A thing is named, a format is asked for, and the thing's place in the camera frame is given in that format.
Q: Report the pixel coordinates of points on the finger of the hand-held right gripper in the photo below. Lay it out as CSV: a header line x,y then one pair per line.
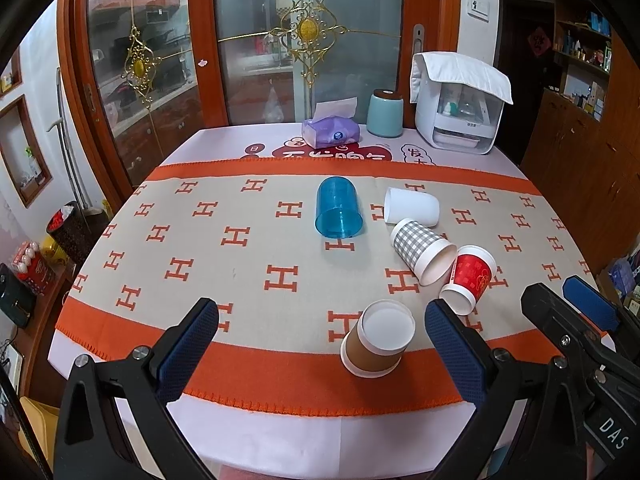
x,y
552,312
590,300

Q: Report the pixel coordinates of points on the white wall switch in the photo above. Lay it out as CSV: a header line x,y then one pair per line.
x,y
479,7

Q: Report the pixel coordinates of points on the dark woven wastebasket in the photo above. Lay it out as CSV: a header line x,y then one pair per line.
x,y
70,232

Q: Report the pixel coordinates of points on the blue cardboard box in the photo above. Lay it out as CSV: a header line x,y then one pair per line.
x,y
622,275

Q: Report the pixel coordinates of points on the red wall decoration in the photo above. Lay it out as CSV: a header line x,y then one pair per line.
x,y
539,41

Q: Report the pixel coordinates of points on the yellow stool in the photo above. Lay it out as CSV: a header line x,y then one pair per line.
x,y
42,427

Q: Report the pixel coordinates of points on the red paper cup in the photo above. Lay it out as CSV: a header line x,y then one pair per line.
x,y
470,280

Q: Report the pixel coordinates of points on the black box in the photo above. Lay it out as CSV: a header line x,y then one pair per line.
x,y
15,297

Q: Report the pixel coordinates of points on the teal canister with brown lid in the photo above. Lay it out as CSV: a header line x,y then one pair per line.
x,y
385,115

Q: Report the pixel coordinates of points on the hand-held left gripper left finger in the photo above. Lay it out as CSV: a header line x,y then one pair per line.
x,y
190,350

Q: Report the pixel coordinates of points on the grey checked paper cup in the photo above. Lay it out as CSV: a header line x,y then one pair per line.
x,y
422,250

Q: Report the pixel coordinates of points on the wooden wall niche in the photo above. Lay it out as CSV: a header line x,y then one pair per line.
x,y
25,150

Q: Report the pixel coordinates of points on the white countertop appliance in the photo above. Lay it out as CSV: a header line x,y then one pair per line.
x,y
462,125

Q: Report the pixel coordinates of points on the wooden cabinet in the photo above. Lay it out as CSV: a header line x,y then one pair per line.
x,y
580,160

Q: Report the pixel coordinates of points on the purple tissue box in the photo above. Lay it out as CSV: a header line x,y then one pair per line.
x,y
330,130

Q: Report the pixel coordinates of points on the white plastic cup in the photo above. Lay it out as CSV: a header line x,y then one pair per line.
x,y
412,206

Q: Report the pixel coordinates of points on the orange patterned blanket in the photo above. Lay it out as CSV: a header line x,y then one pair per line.
x,y
250,240

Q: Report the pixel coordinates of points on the red egg box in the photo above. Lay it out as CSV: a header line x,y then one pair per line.
x,y
32,265

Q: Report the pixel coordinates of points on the white folded cloth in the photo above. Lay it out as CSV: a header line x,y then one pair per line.
x,y
462,72

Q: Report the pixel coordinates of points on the wooden wall shelf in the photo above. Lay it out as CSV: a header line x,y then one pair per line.
x,y
582,55

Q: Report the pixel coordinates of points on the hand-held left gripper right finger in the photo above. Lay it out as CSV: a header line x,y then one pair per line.
x,y
455,355

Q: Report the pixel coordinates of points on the brown paper cup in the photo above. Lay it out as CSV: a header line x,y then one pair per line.
x,y
375,342

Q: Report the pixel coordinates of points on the blue transparent plastic cup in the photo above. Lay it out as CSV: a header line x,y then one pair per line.
x,y
337,207

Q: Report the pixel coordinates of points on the glass door with gold ornament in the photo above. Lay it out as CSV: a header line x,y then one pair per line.
x,y
145,35
310,35

